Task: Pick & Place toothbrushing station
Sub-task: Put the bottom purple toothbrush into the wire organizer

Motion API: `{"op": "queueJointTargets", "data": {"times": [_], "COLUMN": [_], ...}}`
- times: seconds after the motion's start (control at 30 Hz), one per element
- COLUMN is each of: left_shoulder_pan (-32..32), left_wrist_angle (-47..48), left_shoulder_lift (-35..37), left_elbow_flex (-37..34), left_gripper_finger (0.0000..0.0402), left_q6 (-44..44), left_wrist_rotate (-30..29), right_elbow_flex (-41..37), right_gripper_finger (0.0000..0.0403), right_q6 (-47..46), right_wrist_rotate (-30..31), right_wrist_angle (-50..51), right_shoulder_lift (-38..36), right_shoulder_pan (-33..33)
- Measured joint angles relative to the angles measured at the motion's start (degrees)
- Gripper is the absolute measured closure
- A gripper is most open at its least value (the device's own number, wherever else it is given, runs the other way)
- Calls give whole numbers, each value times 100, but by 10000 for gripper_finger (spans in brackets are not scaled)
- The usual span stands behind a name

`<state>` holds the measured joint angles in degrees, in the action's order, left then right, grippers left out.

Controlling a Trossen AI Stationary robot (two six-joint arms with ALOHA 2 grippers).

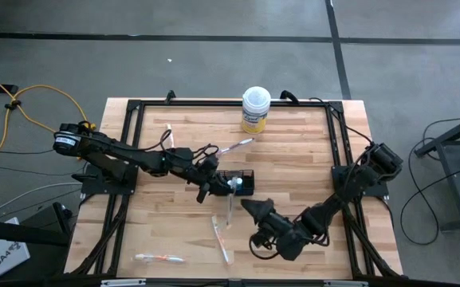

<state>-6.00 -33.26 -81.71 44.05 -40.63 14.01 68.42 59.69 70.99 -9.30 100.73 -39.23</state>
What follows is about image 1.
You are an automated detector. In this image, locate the purple toothbrush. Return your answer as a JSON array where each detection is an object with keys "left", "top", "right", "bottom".
[
  {"left": 218, "top": 137, "right": 256, "bottom": 156},
  {"left": 224, "top": 181, "right": 237, "bottom": 231}
]

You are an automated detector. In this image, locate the black wire caddy basket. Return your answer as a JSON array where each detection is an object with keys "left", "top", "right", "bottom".
[{"left": 212, "top": 169, "right": 256, "bottom": 197}]

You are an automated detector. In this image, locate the black angled beam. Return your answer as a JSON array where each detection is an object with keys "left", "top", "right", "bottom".
[{"left": 0, "top": 201, "right": 74, "bottom": 246}]

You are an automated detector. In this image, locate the white floor cable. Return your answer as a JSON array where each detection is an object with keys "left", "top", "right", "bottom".
[{"left": 0, "top": 181, "right": 83, "bottom": 220}]

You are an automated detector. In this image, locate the white yellow wipes canister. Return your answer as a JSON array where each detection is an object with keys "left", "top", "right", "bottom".
[{"left": 240, "top": 85, "right": 272, "bottom": 135}]

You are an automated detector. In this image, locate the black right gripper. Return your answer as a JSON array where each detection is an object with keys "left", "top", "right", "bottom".
[{"left": 240, "top": 197, "right": 314, "bottom": 262}]

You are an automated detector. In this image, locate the black floor cable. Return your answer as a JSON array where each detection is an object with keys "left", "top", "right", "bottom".
[{"left": 399, "top": 163, "right": 460, "bottom": 246}]

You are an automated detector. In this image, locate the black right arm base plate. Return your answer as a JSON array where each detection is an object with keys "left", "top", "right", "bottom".
[{"left": 331, "top": 165, "right": 390, "bottom": 199}]

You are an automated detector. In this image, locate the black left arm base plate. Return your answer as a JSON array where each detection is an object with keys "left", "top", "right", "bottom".
[{"left": 72, "top": 165, "right": 139, "bottom": 197}]

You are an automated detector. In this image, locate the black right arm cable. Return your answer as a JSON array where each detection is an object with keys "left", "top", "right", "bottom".
[{"left": 309, "top": 96, "right": 376, "bottom": 144}]

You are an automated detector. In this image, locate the silver aluminium bar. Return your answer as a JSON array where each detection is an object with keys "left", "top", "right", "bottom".
[
  {"left": 100, "top": 278, "right": 147, "bottom": 287},
  {"left": 323, "top": 280, "right": 370, "bottom": 287}
]

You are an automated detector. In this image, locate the yellow extension cable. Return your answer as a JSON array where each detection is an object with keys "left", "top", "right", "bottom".
[{"left": 0, "top": 65, "right": 97, "bottom": 183}]

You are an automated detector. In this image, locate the orange toothbrush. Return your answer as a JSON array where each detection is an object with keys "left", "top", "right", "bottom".
[
  {"left": 165, "top": 122, "right": 175, "bottom": 149},
  {"left": 133, "top": 253, "right": 187, "bottom": 264},
  {"left": 210, "top": 215, "right": 230, "bottom": 266}
]

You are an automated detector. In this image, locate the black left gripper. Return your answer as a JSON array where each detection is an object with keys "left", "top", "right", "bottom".
[{"left": 184, "top": 153, "right": 234, "bottom": 204}]

